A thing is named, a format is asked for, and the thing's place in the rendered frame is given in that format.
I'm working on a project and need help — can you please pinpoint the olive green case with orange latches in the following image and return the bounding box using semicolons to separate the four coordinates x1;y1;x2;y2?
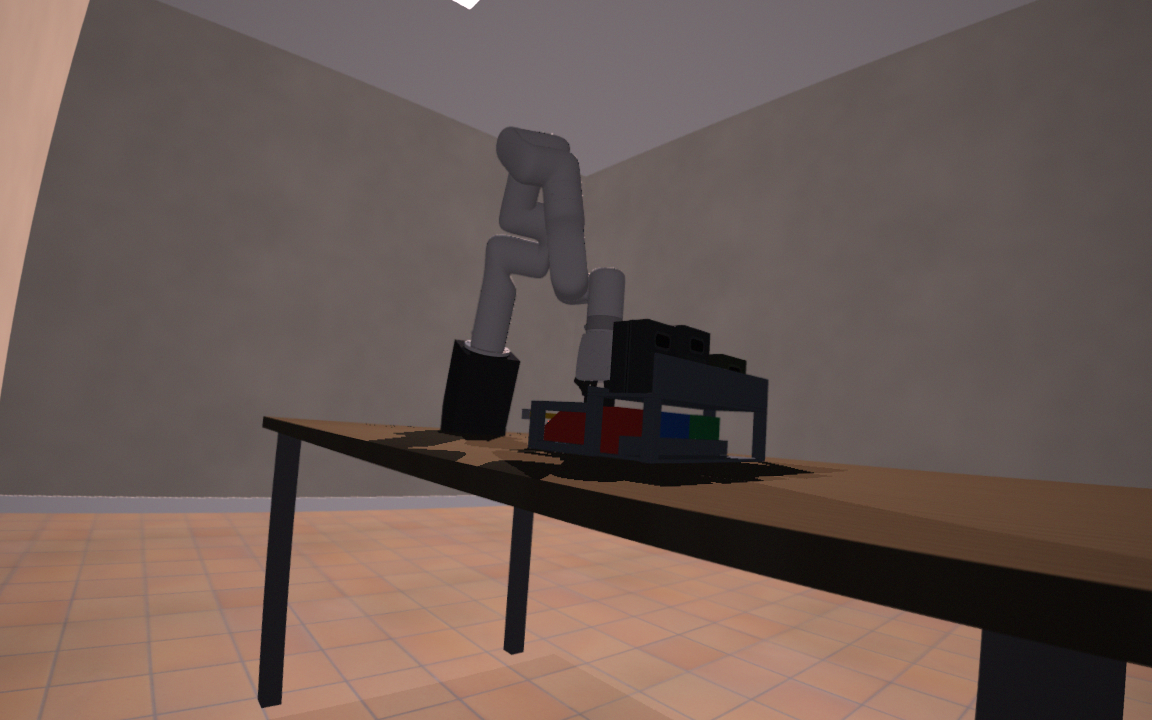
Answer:
708;354;746;374

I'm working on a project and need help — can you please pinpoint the blue bin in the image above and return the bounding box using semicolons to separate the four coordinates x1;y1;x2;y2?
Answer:
660;412;690;438

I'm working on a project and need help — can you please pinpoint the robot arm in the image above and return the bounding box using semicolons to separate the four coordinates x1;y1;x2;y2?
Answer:
464;127;626;357

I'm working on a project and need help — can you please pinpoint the dark grey metal shelf rack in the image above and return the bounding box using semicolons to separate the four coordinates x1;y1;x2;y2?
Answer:
522;353;768;464

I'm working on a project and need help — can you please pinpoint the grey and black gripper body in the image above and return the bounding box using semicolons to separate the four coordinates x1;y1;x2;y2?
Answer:
576;329;613;382

